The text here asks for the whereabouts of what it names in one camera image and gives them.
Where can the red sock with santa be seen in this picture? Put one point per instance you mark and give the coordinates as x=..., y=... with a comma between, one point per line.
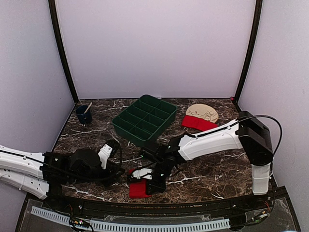
x=137, y=187

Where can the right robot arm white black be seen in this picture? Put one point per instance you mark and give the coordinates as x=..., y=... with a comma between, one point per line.
x=246, y=132

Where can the beige patterned plate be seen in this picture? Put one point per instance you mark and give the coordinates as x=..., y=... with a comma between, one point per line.
x=203, y=111

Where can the black front rail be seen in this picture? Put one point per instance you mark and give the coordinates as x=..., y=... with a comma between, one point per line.
x=86, y=205

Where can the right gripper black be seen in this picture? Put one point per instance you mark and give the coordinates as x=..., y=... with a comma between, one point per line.
x=155, y=186

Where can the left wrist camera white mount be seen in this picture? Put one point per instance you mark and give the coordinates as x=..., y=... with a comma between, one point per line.
x=104, y=155

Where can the green compartment tray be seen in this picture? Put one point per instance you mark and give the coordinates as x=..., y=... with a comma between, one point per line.
x=144, y=120

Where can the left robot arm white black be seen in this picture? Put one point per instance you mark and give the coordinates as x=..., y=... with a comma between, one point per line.
x=44, y=174

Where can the small circuit board left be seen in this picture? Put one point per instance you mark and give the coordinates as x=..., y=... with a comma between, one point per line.
x=78, y=223

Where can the red sock plain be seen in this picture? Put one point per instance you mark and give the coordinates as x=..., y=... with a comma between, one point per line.
x=198, y=123

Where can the left black frame post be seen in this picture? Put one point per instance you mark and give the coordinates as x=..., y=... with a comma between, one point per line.
x=61, y=49

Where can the grey slotted cable duct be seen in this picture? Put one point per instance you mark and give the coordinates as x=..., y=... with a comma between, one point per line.
x=132, y=225

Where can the right black frame post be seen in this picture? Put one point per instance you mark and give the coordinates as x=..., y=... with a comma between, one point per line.
x=250, y=49

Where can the dark blue cup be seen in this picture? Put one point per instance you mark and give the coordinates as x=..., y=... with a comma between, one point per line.
x=83, y=116

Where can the black frame post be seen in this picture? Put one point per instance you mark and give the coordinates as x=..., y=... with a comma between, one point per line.
x=61, y=49
x=250, y=49

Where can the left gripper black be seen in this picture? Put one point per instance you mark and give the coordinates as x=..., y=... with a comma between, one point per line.
x=112, y=169

